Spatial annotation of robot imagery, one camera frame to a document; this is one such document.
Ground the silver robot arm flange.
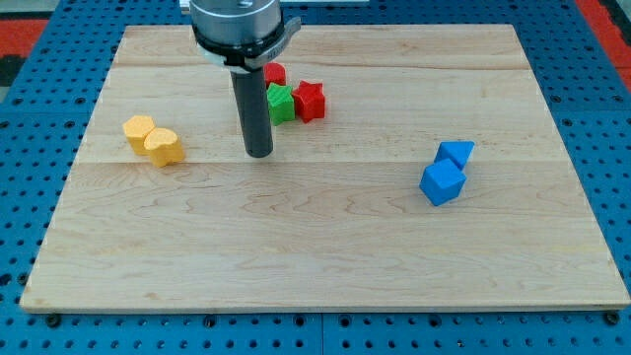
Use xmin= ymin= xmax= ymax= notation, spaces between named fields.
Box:
xmin=188 ymin=0 xmax=302 ymax=73

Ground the red star block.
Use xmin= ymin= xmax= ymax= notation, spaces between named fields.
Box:
xmin=292 ymin=81 xmax=326 ymax=123

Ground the green star block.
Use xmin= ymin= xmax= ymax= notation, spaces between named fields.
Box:
xmin=267 ymin=83 xmax=295 ymax=126

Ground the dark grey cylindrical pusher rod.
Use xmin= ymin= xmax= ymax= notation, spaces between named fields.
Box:
xmin=231 ymin=69 xmax=273 ymax=158

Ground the red round block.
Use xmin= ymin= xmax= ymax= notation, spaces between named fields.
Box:
xmin=263 ymin=62 xmax=287 ymax=87

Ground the light wooden board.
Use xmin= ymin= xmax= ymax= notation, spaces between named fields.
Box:
xmin=21 ymin=25 xmax=630 ymax=314

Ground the blue cube block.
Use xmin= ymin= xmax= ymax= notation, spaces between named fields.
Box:
xmin=419 ymin=159 xmax=466 ymax=206

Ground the blue triangle block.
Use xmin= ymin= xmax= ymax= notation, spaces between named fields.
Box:
xmin=434 ymin=141 xmax=475 ymax=171

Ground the yellow heart block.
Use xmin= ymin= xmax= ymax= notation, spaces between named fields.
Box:
xmin=143 ymin=127 xmax=185 ymax=168

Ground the yellow hexagon block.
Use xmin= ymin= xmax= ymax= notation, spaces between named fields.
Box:
xmin=122 ymin=115 xmax=156 ymax=156

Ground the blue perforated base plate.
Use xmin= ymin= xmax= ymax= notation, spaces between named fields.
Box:
xmin=1 ymin=1 xmax=630 ymax=354

